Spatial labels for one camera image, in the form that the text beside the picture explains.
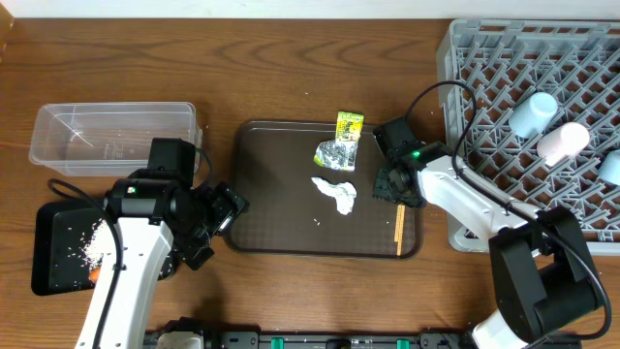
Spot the white tissue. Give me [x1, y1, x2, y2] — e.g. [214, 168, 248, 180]
[311, 176, 357, 215]

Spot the green snack wrapper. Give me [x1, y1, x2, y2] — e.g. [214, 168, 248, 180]
[314, 111, 364, 172]

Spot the white rice pile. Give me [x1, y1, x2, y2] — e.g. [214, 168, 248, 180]
[67, 218, 113, 284]

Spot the orange carrot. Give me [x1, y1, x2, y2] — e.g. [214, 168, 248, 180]
[88, 268, 101, 283]

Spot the light blue cup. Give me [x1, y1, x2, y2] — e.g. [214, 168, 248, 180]
[509, 92, 558, 139]

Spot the white cup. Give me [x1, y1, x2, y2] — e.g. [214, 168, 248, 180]
[537, 122, 590, 167]

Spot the light blue bowl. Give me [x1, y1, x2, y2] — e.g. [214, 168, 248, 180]
[598, 149, 620, 185]

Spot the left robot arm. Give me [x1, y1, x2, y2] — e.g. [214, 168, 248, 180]
[77, 177, 249, 348]

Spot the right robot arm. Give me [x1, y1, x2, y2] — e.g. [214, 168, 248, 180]
[373, 141, 612, 348]

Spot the grey dishwasher rack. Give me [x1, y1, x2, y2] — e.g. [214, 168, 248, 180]
[437, 19, 619, 256]

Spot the brown serving tray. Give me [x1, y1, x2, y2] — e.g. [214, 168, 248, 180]
[226, 121, 423, 260]

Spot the black tray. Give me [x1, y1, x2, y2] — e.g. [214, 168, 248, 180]
[30, 198, 176, 297]

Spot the clear plastic bin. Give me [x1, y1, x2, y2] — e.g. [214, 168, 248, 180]
[29, 102, 202, 177]

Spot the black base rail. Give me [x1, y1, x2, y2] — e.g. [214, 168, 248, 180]
[142, 332, 476, 349]

